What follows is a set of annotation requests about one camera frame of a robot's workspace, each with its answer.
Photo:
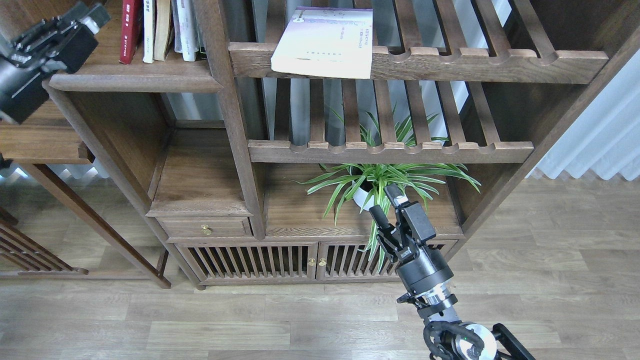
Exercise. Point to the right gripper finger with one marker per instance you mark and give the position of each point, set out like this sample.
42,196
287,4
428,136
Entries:
412,220
388,236

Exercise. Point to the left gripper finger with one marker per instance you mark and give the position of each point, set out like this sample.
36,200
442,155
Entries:
74,37

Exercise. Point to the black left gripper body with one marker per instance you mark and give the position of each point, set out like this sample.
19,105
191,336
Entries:
26,61

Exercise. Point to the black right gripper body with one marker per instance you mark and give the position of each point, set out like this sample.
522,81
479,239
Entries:
422,270

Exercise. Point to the red paperback book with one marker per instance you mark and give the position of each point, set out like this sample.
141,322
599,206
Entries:
131,27

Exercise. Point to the white lavender paperback book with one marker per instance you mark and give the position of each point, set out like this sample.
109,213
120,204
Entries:
328,42

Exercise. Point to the yellow green paperback book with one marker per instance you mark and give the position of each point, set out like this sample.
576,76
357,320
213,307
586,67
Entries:
148,30

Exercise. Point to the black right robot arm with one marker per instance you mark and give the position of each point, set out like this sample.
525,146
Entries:
449,338

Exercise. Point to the white plant pot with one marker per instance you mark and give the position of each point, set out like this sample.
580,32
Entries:
361,197

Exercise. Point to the tan upright book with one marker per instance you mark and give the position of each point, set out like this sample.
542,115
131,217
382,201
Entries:
164,33

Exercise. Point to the white upright book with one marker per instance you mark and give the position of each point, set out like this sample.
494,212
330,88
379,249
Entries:
185,29

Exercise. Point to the dark green upright book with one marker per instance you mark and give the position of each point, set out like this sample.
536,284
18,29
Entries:
201,43

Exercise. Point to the dark wooden bookshelf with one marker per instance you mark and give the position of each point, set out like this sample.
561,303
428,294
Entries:
220,141

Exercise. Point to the brass drawer knob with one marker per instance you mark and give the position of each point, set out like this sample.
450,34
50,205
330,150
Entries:
206,230

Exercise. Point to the white curtain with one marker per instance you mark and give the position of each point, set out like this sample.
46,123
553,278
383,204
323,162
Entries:
605,138

